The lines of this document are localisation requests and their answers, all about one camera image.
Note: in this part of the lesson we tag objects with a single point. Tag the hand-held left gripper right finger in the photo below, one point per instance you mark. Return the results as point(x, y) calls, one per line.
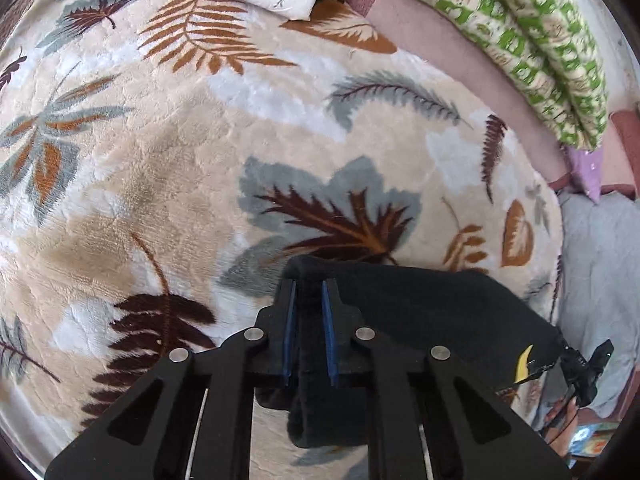
point(330, 330)

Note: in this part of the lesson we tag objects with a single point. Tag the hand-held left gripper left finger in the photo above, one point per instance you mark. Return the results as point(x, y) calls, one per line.
point(288, 330)

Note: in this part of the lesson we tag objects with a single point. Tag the black pants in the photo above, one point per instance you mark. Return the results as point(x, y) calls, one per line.
point(425, 310)

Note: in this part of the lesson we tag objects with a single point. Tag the person's right hand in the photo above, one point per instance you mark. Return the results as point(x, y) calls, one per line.
point(557, 417)

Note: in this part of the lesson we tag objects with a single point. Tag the grey pillow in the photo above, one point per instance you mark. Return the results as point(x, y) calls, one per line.
point(595, 280)

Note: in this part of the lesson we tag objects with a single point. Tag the leaf print plush blanket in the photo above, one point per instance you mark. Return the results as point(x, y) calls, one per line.
point(200, 160)

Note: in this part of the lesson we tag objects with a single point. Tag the purple cloth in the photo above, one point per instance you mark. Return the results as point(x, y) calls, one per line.
point(587, 170)

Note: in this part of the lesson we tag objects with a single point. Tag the pink bed sheet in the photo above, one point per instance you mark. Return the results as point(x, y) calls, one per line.
point(450, 55)

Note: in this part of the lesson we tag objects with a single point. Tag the green patterned quilt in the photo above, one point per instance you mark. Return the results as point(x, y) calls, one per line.
point(530, 30)

